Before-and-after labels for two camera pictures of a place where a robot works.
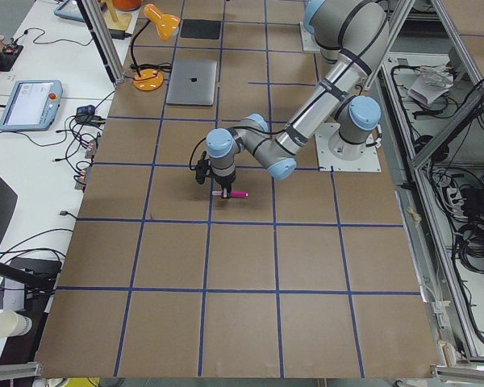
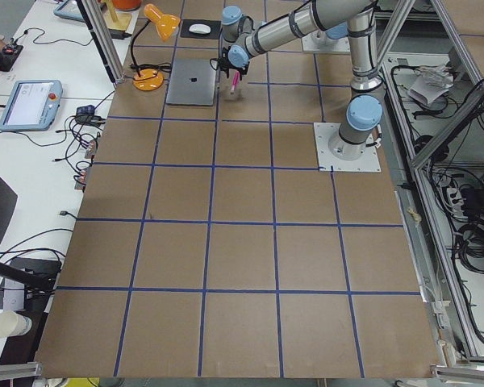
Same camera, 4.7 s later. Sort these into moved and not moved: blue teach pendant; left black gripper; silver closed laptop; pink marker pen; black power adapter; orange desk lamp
Moved: pink marker pen; left black gripper
Not moved: black power adapter; silver closed laptop; orange desk lamp; blue teach pendant
